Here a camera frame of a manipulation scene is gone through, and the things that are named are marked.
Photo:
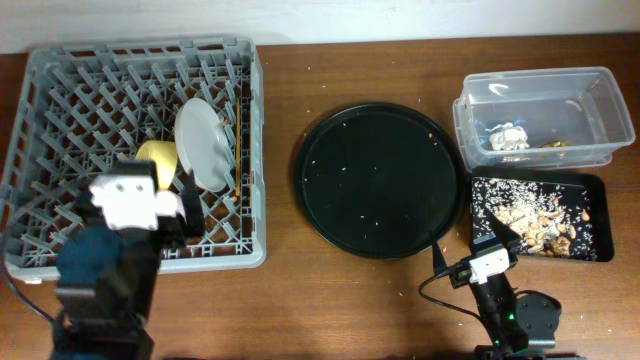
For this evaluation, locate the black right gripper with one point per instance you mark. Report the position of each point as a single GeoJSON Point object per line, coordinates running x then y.
{"type": "Point", "coordinates": [507, 236]}

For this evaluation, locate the white tissue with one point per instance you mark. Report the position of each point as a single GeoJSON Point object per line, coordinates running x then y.
{"type": "Point", "coordinates": [507, 137]}

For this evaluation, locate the clear plastic waste bin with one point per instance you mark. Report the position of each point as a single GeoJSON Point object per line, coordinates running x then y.
{"type": "Point", "coordinates": [583, 105]}

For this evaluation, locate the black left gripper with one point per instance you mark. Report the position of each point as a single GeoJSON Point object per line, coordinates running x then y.
{"type": "Point", "coordinates": [170, 232]}

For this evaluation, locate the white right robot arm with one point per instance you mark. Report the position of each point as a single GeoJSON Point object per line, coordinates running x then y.
{"type": "Point", "coordinates": [520, 324]}

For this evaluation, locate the round black tray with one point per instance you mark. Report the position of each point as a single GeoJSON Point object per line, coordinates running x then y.
{"type": "Point", "coordinates": [380, 180]}

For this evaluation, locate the black rectangular food tray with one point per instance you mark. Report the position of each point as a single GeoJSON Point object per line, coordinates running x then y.
{"type": "Point", "coordinates": [596, 191]}

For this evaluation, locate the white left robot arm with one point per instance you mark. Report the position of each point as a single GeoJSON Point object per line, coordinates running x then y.
{"type": "Point", "coordinates": [108, 269]}

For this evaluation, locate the food scraps rice and nuts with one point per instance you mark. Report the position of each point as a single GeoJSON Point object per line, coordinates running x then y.
{"type": "Point", "coordinates": [552, 220]}

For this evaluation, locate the grey plastic dishwasher rack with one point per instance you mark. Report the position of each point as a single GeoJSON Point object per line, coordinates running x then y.
{"type": "Point", "coordinates": [84, 108]}

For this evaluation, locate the grey round plate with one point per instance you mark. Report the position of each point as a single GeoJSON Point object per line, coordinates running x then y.
{"type": "Point", "coordinates": [202, 144]}

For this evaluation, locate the yellow plastic bowl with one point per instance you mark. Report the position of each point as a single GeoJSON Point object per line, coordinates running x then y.
{"type": "Point", "coordinates": [164, 155]}

